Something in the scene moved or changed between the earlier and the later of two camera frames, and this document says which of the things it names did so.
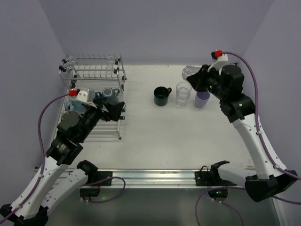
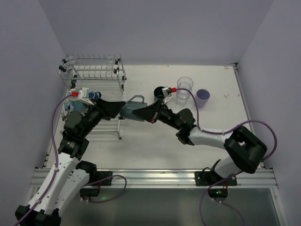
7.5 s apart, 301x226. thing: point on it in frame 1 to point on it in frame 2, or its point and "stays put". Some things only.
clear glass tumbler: [183, 91] stays put
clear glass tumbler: [182, 100] stays put
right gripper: [204, 78] to [155, 113]
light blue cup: [72, 106] stays put
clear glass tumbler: [189, 70] to [185, 82]
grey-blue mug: [111, 94] to [136, 102]
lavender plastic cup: [201, 99] stays put
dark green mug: [161, 94] stays put
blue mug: [97, 94] stays put
